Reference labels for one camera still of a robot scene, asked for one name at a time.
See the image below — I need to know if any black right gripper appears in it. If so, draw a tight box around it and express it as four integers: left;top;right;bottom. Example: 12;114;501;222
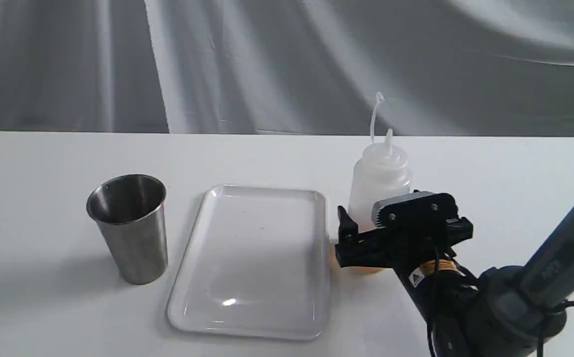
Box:
335;206;474;278

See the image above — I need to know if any translucent squeeze bottle amber liquid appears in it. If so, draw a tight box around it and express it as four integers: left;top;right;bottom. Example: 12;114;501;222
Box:
339;92;412;273

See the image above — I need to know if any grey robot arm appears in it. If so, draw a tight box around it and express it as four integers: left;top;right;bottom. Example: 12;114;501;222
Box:
335;190;574;357

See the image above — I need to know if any stainless steel cup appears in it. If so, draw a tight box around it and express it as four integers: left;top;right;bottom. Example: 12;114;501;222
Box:
86;174;169;285

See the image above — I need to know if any white plastic tray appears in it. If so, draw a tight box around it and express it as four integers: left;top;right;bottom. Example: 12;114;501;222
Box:
167;184;331;341

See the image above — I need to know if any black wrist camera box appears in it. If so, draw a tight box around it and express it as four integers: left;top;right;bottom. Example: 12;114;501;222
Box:
371;190;459;228

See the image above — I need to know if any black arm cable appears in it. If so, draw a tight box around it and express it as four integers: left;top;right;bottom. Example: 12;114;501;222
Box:
535;300;574;357

